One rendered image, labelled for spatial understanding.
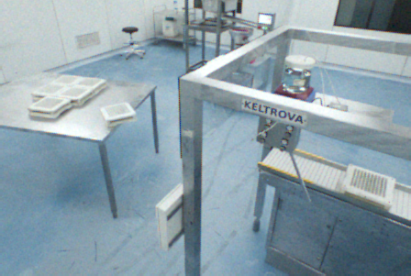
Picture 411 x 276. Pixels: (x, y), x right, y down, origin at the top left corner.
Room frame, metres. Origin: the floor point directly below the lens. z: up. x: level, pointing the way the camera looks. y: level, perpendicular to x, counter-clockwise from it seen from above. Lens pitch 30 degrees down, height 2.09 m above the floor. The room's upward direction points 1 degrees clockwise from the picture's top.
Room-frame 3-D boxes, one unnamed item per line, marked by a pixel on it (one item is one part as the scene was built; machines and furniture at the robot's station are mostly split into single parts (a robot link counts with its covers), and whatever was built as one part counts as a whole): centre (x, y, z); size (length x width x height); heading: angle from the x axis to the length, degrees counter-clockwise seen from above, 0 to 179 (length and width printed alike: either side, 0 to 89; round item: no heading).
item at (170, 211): (0.93, 0.12, 1.05); 0.17 x 0.06 x 0.26; 148
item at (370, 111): (1.45, -0.68, 1.33); 0.62 x 0.38 x 0.04; 58
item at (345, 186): (1.27, -0.93, 0.98); 0.25 x 0.24 x 0.02; 148
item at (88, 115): (2.52, 1.36, 0.85); 1.50 x 1.10 x 0.04; 77
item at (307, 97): (1.50, -0.50, 1.40); 0.21 x 0.20 x 0.09; 148
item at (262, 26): (4.28, -0.84, 1.07); 0.23 x 0.10 x 0.62; 58
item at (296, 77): (1.50, -0.50, 1.54); 0.15 x 0.15 x 0.19
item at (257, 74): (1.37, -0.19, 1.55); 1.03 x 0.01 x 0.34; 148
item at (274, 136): (1.44, -0.43, 1.22); 0.22 x 0.11 x 0.20; 58
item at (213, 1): (5.12, -0.22, 0.75); 1.43 x 1.06 x 1.50; 58
